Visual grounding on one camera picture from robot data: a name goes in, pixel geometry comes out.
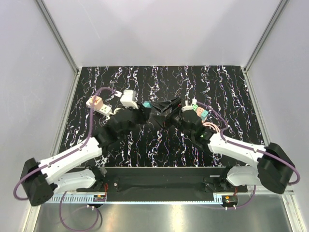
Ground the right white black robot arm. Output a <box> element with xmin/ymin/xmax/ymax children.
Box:
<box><xmin>151</xmin><ymin>98</ymin><xmax>296</xmax><ymax>194</ymax></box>

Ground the pink coiled socket cable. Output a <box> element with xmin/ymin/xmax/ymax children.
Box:
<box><xmin>202</xmin><ymin>122</ymin><xmax>222</xmax><ymax>133</ymax></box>

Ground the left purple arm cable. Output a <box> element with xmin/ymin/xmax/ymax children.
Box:
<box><xmin>13</xmin><ymin>87</ymin><xmax>123</xmax><ymax>201</ymax></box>

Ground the beige cube adapter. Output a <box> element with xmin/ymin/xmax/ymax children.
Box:
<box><xmin>86</xmin><ymin>96</ymin><xmax>104</xmax><ymax>110</ymax></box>

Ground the right aluminium frame post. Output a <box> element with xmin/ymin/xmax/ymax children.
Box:
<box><xmin>243</xmin><ymin>0</ymin><xmax>289</xmax><ymax>73</ymax></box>

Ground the pink round power socket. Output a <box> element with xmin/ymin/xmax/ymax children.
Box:
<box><xmin>196</xmin><ymin>107</ymin><xmax>205</xmax><ymax>117</ymax></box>

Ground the blue plug adapter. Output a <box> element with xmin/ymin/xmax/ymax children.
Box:
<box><xmin>142</xmin><ymin>101</ymin><xmax>152</xmax><ymax>109</ymax></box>

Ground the slotted cable duct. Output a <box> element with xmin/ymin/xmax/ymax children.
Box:
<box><xmin>47</xmin><ymin>194</ymin><xmax>106</xmax><ymax>204</ymax></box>

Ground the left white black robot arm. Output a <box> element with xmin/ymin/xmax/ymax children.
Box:
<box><xmin>19</xmin><ymin>102</ymin><xmax>151</xmax><ymax>206</ymax></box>

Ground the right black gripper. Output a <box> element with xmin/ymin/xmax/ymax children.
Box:
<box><xmin>151</xmin><ymin>97</ymin><xmax>193</xmax><ymax>139</ymax></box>

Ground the green USB charger cube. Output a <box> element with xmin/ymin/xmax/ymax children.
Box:
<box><xmin>192</xmin><ymin>104</ymin><xmax>198</xmax><ymax>111</ymax></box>

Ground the teal plug adapter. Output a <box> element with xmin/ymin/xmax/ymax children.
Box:
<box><xmin>200</xmin><ymin>110</ymin><xmax>209</xmax><ymax>121</ymax></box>

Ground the aluminium frame post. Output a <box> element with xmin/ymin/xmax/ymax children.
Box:
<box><xmin>243</xmin><ymin>0</ymin><xmax>289</xmax><ymax>73</ymax></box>
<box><xmin>34</xmin><ymin>0</ymin><xmax>80</xmax><ymax>74</ymax></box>

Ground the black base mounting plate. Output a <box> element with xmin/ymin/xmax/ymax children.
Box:
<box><xmin>77</xmin><ymin>167</ymin><xmax>247</xmax><ymax>203</ymax></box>

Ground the left aluminium frame post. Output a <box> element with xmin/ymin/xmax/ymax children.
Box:
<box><xmin>34</xmin><ymin>0</ymin><xmax>80</xmax><ymax>74</ymax></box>

